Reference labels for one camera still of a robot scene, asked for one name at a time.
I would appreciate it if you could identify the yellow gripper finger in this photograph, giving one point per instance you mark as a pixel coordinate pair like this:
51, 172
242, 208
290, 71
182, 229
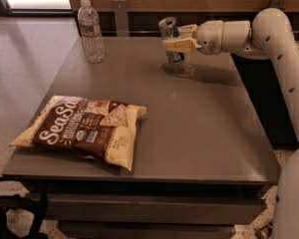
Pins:
185, 45
188, 30

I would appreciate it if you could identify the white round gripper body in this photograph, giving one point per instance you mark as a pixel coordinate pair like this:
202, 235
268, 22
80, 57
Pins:
209, 37

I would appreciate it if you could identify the red bull can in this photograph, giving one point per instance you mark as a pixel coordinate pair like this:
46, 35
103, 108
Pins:
168, 29

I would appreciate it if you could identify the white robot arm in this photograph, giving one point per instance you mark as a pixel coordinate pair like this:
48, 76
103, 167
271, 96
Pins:
268, 36

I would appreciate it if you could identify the clear plastic water bottle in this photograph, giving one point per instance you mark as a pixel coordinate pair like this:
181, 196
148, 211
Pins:
91, 33

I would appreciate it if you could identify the brown sea salt chips bag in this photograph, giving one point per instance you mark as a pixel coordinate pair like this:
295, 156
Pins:
88, 128

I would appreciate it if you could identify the striped tube on floor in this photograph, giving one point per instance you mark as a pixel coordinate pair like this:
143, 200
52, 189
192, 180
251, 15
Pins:
265, 229

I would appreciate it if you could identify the black chair base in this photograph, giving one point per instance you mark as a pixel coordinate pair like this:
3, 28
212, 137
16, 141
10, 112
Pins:
37, 207

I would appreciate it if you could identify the left metal wall bracket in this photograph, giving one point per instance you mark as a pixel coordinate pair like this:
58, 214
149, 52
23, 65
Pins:
121, 18

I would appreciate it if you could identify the metal wall bracket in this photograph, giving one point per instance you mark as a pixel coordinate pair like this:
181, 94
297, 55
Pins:
279, 4
121, 18

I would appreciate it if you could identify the right metal wall bracket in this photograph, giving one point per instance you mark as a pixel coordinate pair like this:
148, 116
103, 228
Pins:
279, 4

